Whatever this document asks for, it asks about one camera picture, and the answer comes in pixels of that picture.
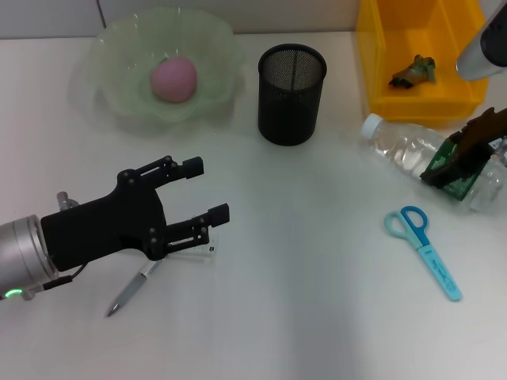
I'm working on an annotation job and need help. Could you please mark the clear plastic ruler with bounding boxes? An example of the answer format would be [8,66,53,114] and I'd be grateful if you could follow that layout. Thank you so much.
[166,235,219,267]

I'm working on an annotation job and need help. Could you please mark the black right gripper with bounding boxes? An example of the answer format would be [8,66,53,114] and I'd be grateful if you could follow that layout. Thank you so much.
[419,105,507,190]

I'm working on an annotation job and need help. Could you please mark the clear green-label water bottle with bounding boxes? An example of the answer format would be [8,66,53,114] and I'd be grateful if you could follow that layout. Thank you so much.
[360,112,507,215]

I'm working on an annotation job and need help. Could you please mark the green plastic wrapper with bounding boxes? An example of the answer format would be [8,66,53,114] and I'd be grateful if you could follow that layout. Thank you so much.
[387,54,438,89]

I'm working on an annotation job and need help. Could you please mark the light blue scissors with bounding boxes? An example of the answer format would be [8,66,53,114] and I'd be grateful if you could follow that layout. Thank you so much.
[383,204,463,302]

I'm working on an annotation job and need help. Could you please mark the black mesh pen holder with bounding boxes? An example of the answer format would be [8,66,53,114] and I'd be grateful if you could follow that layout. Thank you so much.
[257,44,328,146]

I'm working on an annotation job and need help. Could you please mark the silver ballpoint pen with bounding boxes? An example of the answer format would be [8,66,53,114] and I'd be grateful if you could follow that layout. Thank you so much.
[105,259,163,317]

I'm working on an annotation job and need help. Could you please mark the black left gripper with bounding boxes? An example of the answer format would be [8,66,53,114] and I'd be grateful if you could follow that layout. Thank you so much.
[40,155,231,274]

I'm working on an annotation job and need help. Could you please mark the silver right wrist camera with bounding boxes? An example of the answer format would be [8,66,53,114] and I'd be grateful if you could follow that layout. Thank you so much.
[455,0,507,82]

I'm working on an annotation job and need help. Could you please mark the yellow plastic bin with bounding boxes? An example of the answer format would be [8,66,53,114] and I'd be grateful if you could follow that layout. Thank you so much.
[355,0,498,128]

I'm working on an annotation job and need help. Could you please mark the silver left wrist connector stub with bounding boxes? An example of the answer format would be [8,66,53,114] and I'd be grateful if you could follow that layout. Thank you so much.
[55,192,80,211]

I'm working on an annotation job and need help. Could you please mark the pink toy peach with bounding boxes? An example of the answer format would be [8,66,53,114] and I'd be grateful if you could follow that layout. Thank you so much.
[150,55,198,103]

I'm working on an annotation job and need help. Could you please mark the translucent green fruit bowl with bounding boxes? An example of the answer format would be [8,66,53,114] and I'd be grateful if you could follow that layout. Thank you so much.
[71,10,246,127]

